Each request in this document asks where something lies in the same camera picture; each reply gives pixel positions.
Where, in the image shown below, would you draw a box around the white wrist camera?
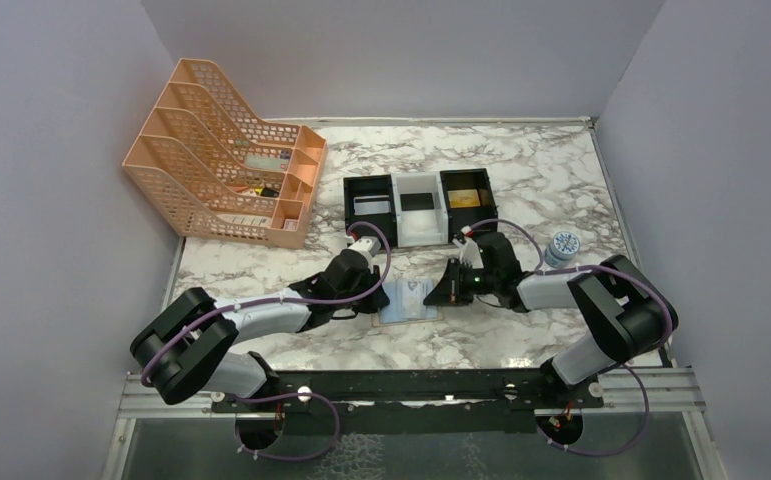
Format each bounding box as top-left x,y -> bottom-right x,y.
452,226 -> 483,268
348,236 -> 382,262

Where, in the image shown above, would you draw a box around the black right tray bin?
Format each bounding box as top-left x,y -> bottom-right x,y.
439,168 -> 498,241

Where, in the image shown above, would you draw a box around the peach plastic file organizer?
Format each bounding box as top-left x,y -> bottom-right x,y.
122,58 -> 327,249

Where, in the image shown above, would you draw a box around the black card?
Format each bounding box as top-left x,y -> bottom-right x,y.
400,192 -> 436,211

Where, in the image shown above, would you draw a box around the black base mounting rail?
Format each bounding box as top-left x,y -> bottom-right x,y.
211,368 -> 604,436

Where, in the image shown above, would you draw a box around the gold card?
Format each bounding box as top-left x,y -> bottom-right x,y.
448,189 -> 482,208

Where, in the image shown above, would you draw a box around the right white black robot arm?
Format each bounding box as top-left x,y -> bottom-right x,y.
424,232 -> 678,407

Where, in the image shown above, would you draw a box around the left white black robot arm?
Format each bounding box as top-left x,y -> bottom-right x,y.
129,247 -> 392,411

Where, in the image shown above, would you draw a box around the silver VIP card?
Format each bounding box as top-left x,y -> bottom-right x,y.
352,195 -> 392,216
393,279 -> 438,323

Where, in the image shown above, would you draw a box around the items in organizer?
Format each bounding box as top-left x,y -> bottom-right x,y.
213,140 -> 293,226

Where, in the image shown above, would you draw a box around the black left tray bin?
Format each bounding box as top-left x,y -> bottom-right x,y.
343,175 -> 398,249

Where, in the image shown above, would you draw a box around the white middle tray bin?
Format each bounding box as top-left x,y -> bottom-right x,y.
392,172 -> 448,248

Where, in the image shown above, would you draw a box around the black tray bin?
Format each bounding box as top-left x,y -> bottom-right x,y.
439,168 -> 498,241
343,175 -> 398,249

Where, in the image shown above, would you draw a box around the blue white round tin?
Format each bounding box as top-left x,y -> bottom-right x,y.
544,231 -> 581,269

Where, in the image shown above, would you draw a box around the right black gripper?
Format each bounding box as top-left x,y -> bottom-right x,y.
424,257 -> 499,306

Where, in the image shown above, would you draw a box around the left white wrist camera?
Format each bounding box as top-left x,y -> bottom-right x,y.
348,236 -> 382,262

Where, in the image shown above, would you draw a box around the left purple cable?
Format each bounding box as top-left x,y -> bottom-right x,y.
139,220 -> 393,389

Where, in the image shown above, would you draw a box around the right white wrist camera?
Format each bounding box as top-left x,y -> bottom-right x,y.
452,226 -> 483,268

